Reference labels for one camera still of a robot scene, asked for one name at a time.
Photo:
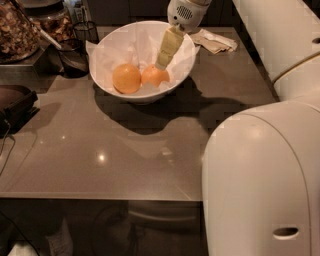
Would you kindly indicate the white paper bowl liner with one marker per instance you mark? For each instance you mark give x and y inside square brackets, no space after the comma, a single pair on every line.
[133,46]

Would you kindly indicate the white ceramic bowl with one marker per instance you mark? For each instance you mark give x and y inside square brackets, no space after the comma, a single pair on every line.
[146,96]

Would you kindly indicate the orange fruit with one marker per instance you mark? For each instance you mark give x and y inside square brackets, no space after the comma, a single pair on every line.
[126,78]
[151,74]

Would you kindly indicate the large glass snack jar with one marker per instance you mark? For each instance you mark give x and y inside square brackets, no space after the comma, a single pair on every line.
[18,39]

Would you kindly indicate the dark glass cup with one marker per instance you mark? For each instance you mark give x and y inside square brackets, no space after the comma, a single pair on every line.
[73,59]

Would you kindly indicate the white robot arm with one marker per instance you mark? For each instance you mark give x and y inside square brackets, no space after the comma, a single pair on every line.
[261,166]

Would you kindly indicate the small glass snack jar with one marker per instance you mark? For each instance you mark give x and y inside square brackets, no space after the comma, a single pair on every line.
[53,17]

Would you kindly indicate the black wire mesh cup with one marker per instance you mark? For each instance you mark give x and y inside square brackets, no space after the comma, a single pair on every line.
[86,31]

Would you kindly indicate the crumpled beige napkin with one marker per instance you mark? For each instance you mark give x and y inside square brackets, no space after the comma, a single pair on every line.
[213,42]

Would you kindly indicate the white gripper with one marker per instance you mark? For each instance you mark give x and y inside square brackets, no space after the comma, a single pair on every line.
[185,14]

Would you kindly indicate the black device with cable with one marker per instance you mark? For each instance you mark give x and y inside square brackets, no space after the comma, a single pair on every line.
[16,107]

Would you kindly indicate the grey metal tray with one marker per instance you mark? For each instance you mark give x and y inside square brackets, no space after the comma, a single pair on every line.
[44,64]

